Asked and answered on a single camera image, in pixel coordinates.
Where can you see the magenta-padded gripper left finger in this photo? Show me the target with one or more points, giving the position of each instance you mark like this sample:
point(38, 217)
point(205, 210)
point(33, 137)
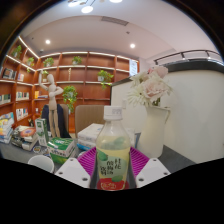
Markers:
point(73, 171)

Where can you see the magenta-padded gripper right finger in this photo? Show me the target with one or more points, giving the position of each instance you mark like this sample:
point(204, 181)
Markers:
point(153, 170)

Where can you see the yellow drink bottle white cap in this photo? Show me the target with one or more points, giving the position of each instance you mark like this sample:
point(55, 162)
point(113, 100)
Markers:
point(112, 150)

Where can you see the green white flat box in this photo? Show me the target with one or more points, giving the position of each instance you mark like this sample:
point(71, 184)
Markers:
point(61, 145)

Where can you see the white mug triangle pattern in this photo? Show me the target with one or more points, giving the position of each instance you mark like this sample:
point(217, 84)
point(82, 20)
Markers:
point(41, 163)

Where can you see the white ceramic vase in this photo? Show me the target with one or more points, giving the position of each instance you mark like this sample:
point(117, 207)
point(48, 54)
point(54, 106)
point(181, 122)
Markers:
point(151, 133)

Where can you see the green white upright carton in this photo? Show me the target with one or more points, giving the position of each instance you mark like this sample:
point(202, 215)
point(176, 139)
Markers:
point(41, 131)

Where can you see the chair with dark jacket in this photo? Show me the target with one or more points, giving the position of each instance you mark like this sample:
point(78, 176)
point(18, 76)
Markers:
point(61, 120)

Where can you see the stack of dark books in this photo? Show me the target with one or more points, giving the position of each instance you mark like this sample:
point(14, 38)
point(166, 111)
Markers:
point(25, 138)

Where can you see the wooden artist mannequin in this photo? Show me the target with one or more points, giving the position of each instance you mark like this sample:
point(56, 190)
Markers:
point(52, 96)

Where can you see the wooden shelf unit with books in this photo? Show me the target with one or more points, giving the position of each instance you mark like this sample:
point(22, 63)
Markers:
point(90, 90)

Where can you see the pink white flower bouquet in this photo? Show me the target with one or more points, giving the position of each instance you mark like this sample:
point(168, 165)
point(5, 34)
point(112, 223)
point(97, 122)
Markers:
point(151, 86)

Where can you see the recessed ceiling spotlight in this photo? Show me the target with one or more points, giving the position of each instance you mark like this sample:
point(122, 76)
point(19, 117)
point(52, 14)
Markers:
point(132, 45)
point(47, 41)

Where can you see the ceiling air vent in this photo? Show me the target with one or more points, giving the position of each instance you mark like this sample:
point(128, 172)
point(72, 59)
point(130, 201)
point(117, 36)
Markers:
point(115, 20)

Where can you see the ceiling lamp with round bulbs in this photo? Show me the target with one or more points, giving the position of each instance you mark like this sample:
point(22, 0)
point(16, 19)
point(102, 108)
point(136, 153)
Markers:
point(87, 9)

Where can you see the white wall socket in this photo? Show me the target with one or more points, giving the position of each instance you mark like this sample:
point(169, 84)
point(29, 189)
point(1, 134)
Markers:
point(124, 103)

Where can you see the white wall notice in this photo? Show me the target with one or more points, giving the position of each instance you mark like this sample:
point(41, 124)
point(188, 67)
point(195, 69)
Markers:
point(133, 68)

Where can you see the black ceiling track rail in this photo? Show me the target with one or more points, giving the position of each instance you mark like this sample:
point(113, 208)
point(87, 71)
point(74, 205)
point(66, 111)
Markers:
point(186, 53)

